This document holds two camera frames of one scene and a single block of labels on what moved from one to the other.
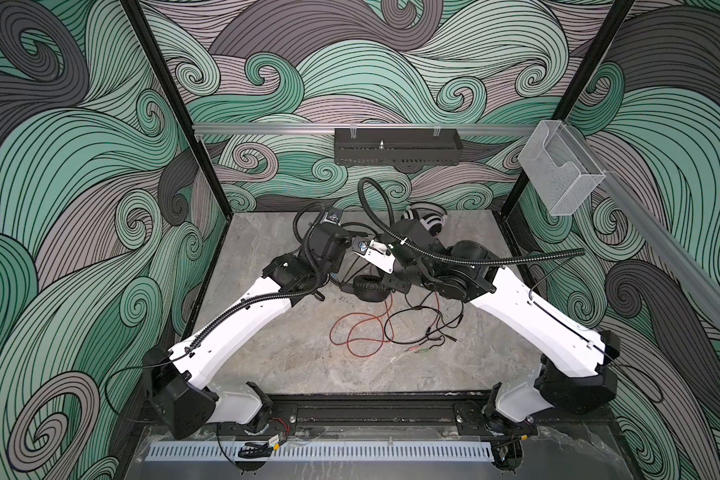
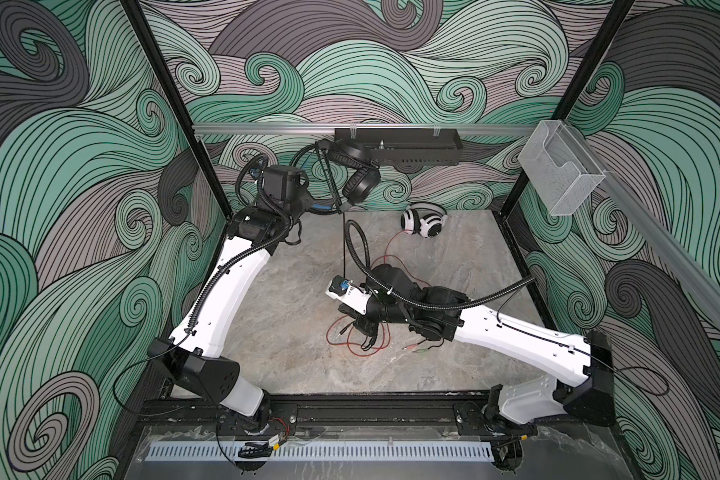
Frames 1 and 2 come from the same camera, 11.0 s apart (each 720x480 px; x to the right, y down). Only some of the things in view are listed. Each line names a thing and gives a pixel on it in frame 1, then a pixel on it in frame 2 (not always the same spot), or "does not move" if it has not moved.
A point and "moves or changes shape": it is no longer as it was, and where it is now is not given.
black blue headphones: (368, 288) moves or changes shape
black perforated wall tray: (397, 146) does not move
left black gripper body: (335, 268) → (303, 201)
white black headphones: (433, 223) does not move
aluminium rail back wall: (331, 128) does not move
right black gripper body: (403, 277) → (365, 321)
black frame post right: (577, 90) does not move
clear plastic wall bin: (560, 167) does not move
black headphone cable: (421, 341) moves or changes shape
